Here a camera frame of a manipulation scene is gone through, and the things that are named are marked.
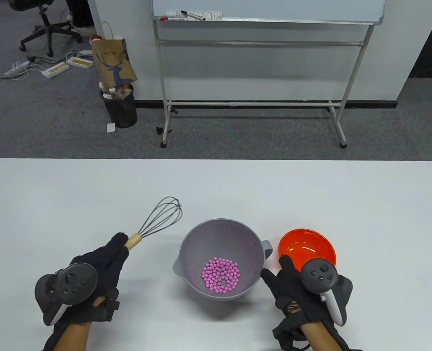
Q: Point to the white paper scrap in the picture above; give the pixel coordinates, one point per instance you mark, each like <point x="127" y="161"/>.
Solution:
<point x="111" y="128"/>

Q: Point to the dark grey handheld controller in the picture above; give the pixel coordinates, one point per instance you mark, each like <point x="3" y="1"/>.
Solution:
<point x="318" y="276"/>
<point x="73" y="283"/>

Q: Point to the orange plastic bowl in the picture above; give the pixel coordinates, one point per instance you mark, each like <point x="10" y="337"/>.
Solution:
<point x="303" y="245"/>

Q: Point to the brown paper bag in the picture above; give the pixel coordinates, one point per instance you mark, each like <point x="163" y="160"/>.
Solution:
<point x="112" y="58"/>

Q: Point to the person's left forearm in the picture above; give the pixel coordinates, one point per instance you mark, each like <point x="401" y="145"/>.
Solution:
<point x="73" y="338"/>

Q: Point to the person's right hand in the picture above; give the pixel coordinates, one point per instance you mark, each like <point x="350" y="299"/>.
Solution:
<point x="289" y="289"/>

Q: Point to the black mesh waste bin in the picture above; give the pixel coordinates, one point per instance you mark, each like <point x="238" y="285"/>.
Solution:
<point x="122" y="109"/>

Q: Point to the black marker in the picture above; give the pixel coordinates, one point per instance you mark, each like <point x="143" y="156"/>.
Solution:
<point x="192" y="15"/>

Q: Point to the person's left hand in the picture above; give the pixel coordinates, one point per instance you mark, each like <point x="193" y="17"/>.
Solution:
<point x="102" y="267"/>

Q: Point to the pile of trash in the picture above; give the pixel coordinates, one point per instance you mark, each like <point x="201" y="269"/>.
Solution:
<point x="115" y="93"/>

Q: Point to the red marker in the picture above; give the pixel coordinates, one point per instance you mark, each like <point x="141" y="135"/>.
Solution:
<point x="163" y="18"/>

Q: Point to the person's right forearm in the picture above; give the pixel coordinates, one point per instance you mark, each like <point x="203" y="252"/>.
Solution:
<point x="322" y="338"/>

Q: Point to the grey plastic salad bowl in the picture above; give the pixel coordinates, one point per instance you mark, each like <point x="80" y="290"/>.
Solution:
<point x="219" y="237"/>

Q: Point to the black office chair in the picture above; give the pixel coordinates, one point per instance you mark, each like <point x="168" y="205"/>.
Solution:
<point x="48" y="29"/>

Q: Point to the pile of pink plastic beads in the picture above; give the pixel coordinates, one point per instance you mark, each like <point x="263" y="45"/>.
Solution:
<point x="219" y="274"/>

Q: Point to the whiteboard on metal stand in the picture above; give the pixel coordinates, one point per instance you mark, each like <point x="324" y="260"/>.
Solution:
<point x="274" y="9"/>

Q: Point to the black debris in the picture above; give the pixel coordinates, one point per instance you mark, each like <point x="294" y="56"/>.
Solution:
<point x="160" y="129"/>

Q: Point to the white eraser box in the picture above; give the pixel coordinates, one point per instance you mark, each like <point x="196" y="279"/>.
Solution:
<point x="214" y="16"/>

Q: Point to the white power strip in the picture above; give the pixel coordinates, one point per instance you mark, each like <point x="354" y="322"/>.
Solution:
<point x="16" y="68"/>

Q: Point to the red and white cup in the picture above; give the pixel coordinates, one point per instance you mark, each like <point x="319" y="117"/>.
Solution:
<point x="97" y="37"/>

